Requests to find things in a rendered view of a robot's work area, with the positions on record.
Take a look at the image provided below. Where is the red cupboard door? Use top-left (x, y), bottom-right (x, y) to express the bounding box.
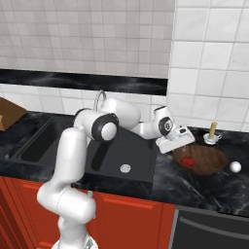
top-left (0, 176), bottom-right (66, 249)
top-left (91, 191), bottom-right (176, 249)

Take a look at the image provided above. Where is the red tomato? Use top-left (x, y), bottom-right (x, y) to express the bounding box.
top-left (181, 157), bottom-right (196, 169)

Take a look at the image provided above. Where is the brown cardboard box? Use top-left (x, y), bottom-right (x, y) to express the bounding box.
top-left (0, 96), bottom-right (28, 132)

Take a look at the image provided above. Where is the dark grey dishwasher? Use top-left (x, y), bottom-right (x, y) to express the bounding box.
top-left (168, 205), bottom-right (249, 249)

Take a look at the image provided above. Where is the red cupboard door handle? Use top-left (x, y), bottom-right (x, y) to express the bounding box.
top-left (21, 181), bottom-right (45, 192)
top-left (102, 195), bottom-right (157, 210)

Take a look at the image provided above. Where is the small white ball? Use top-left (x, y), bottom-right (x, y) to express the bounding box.
top-left (229, 160), bottom-right (243, 174)

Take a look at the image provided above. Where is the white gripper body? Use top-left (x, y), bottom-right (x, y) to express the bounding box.
top-left (155, 128), bottom-right (196, 155)

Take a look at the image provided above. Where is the black kitchen sink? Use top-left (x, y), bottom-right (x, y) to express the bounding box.
top-left (8, 115), bottom-right (159, 185)

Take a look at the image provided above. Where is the yellow candle in white holder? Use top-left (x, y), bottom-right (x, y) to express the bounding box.
top-left (202, 121), bottom-right (224, 146)

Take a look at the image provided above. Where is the grey dishwasher handle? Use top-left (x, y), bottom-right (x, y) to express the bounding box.
top-left (179, 215), bottom-right (249, 236)

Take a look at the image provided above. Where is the brown wooden bowl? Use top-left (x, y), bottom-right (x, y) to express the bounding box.
top-left (170, 143), bottom-right (230, 177)

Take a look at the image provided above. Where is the silver curved tap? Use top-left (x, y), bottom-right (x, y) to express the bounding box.
top-left (93, 89), bottom-right (108, 112)

